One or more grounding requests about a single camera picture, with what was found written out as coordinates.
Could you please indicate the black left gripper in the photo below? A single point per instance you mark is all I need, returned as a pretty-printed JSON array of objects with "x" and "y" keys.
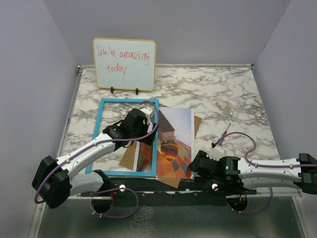
[{"x": 148, "y": 140}]

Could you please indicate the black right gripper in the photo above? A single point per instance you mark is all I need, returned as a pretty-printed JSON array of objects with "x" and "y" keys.
[{"x": 202, "y": 153}]

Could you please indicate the blue red screwdriver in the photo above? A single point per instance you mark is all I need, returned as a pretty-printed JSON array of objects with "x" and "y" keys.
[{"x": 221, "y": 139}]

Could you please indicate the brown frame backing board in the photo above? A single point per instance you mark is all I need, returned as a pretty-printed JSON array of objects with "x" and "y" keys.
[{"x": 127, "y": 160}]

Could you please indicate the blue picture frame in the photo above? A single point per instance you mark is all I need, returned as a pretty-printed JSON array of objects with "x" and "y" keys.
[{"x": 132, "y": 173}]

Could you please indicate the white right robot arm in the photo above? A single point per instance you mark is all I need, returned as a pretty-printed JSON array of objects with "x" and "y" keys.
[{"x": 234, "y": 175}]

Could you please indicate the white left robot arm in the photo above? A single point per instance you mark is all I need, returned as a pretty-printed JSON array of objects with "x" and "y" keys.
[{"x": 57, "y": 179}]

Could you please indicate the black whiteboard stand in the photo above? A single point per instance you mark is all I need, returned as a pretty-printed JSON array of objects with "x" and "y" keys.
[{"x": 136, "y": 90}]

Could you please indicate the clear bag of hardware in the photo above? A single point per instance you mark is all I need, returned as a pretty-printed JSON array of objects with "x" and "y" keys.
[{"x": 230, "y": 111}]

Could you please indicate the white dry-erase board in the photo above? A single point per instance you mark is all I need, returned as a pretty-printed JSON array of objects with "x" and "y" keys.
[{"x": 125, "y": 63}]

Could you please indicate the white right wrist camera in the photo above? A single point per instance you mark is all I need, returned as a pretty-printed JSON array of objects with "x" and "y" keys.
[{"x": 216, "y": 153}]

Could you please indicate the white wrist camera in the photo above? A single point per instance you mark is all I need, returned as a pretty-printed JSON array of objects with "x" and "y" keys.
[
  {"x": 149, "y": 113},
  {"x": 216, "y": 153}
]

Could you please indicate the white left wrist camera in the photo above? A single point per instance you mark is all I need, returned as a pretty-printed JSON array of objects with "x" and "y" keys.
[{"x": 149, "y": 113}]

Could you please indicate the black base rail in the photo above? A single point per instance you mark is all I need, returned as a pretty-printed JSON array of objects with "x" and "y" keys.
[{"x": 151, "y": 192}]

